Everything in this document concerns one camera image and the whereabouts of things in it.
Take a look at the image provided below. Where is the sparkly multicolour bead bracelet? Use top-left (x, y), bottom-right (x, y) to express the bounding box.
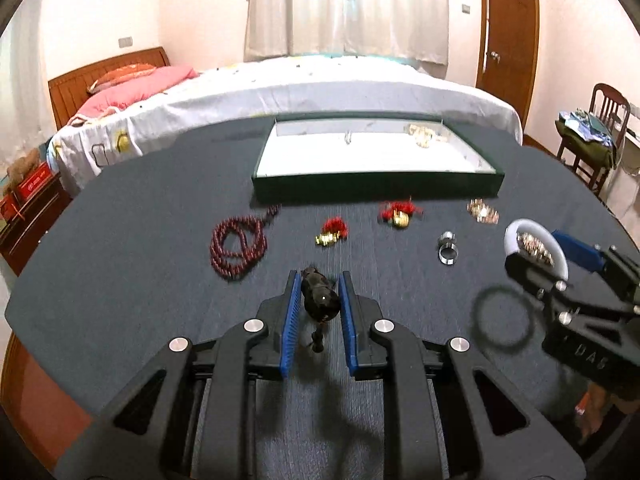
top-left (515, 232), bottom-right (553, 267)

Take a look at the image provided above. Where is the dark wooden nightstand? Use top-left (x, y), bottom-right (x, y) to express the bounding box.
top-left (0, 170), bottom-right (74, 277)

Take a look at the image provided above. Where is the cream bead bracelet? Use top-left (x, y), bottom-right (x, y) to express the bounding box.
top-left (407, 124), bottom-right (448, 148)

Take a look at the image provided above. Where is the person's right hand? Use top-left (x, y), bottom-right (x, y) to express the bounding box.
top-left (575, 382), bottom-right (623, 446)

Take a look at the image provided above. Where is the pink pillow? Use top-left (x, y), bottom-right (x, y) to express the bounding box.
top-left (67, 65), bottom-right (199, 126)

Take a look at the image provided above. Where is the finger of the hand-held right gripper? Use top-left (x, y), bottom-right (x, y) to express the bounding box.
top-left (551, 229), bottom-right (640, 307)
top-left (504, 251), bottom-right (576, 322)

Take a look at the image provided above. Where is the large red knot gold charm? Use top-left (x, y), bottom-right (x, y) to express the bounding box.
top-left (378, 200), bottom-right (425, 230)

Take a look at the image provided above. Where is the gold link bracelet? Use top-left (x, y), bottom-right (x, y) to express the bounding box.
top-left (466, 199), bottom-right (500, 225)

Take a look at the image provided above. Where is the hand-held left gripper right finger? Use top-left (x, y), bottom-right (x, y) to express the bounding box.
top-left (338, 270), bottom-right (587, 480)

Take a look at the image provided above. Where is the wooden chair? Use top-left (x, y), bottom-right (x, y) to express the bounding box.
top-left (555, 83), bottom-right (632, 196)

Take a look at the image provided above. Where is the small red tassel gold charm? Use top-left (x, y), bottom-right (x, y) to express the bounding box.
top-left (315, 216), bottom-right (349, 248)

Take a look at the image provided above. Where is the white jade bangle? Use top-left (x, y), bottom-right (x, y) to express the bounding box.
top-left (503, 218), bottom-right (570, 283)

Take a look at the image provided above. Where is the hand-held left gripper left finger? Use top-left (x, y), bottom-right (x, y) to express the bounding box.
top-left (55, 269), bottom-right (302, 480)

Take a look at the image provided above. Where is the orange patterned pillow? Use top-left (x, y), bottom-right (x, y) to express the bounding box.
top-left (87, 63), bottom-right (161, 94)

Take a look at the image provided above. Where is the brown plush toy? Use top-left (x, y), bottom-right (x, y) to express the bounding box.
top-left (5, 149), bottom-right (41, 184)

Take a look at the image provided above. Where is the white curtain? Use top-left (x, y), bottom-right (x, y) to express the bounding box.
top-left (244, 0), bottom-right (450, 66)

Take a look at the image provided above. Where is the wooden headboard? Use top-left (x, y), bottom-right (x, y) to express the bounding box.
top-left (48, 46), bottom-right (171, 131)

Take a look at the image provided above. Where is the green jewelry tray white lining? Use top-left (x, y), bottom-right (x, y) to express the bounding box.
top-left (250, 115), bottom-right (506, 202)

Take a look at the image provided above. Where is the bed with patterned sheet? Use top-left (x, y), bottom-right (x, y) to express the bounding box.
top-left (47, 54), bottom-right (524, 196)

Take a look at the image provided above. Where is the brown wooden door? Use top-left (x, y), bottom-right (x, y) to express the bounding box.
top-left (475, 0), bottom-right (541, 122)

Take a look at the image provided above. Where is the pile of clothes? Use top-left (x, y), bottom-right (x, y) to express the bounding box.
top-left (555, 107), bottom-right (619, 169)

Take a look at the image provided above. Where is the red box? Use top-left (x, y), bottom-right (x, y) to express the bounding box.
top-left (15, 162), bottom-right (56, 202)

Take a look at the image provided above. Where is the dark red bead necklace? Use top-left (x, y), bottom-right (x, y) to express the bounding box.
top-left (209, 204), bottom-right (283, 281)

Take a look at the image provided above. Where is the black bead bracelet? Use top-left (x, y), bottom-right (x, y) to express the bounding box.
top-left (299, 266), bottom-right (342, 353)

